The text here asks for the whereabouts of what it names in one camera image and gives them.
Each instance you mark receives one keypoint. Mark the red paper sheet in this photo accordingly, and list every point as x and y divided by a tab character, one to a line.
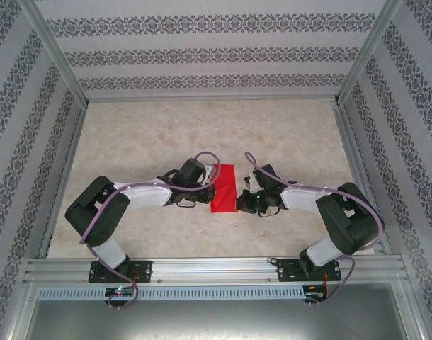
224	198

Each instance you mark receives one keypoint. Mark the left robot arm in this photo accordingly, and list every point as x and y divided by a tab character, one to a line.
95	219

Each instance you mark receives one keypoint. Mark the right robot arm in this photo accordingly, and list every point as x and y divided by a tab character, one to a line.
347	226

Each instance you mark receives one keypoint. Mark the grey sheet metal tray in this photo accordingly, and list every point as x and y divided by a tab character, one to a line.
216	322

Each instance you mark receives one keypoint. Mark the small circuit board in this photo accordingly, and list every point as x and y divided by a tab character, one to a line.
120	292
315	293

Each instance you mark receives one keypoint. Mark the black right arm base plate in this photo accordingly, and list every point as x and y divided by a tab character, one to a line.
288	271

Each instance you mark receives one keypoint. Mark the aluminium mounting rail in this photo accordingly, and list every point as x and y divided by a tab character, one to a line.
216	271

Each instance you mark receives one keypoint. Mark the aluminium table side rail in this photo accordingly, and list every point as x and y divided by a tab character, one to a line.
359	177
65	177

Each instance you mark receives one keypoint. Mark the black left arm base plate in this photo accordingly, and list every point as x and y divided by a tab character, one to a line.
141	271

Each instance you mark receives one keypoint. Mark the aluminium frame post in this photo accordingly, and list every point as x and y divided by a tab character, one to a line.
370	49
53	49

